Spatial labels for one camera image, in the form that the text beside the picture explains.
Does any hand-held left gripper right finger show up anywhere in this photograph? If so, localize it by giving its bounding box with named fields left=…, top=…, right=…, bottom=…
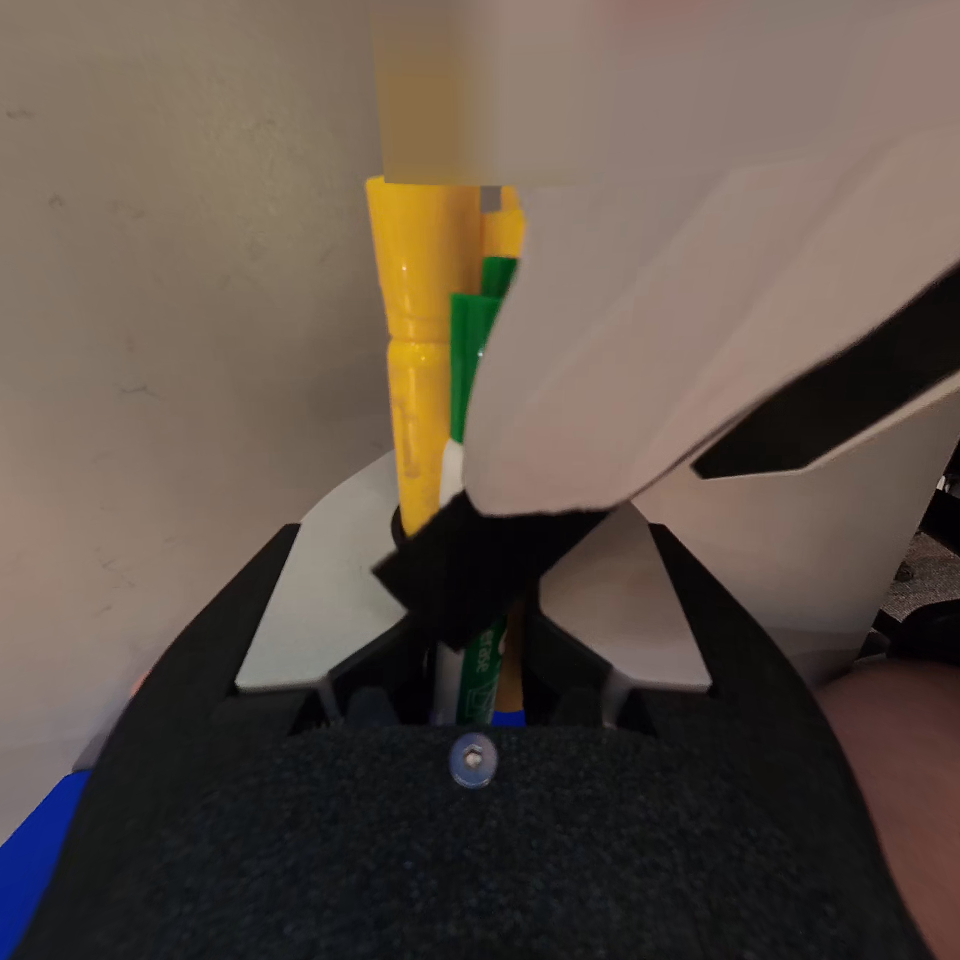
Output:
left=523, top=504, right=714, bottom=729

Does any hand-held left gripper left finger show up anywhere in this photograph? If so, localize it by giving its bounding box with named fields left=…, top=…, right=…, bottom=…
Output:
left=234, top=448, right=440, bottom=723

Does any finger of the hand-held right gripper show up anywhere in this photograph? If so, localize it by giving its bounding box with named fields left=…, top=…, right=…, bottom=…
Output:
left=630, top=262, right=960, bottom=522
left=463, top=189, right=960, bottom=520

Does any green dry erase marker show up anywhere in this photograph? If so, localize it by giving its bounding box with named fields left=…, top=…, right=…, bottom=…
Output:
left=437, top=255, right=524, bottom=727

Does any yellow marker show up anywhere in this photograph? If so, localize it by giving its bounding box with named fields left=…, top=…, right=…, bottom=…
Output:
left=365, top=178, right=483, bottom=540
left=480, top=202, right=528, bottom=712

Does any white desk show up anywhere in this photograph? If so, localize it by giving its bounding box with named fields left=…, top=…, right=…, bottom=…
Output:
left=0, top=0, right=939, bottom=841

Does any person's bare leg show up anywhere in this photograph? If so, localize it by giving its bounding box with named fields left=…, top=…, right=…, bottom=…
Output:
left=816, top=658, right=960, bottom=960

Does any blue storage bin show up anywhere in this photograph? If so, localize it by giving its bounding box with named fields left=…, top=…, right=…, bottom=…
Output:
left=0, top=771, right=93, bottom=960

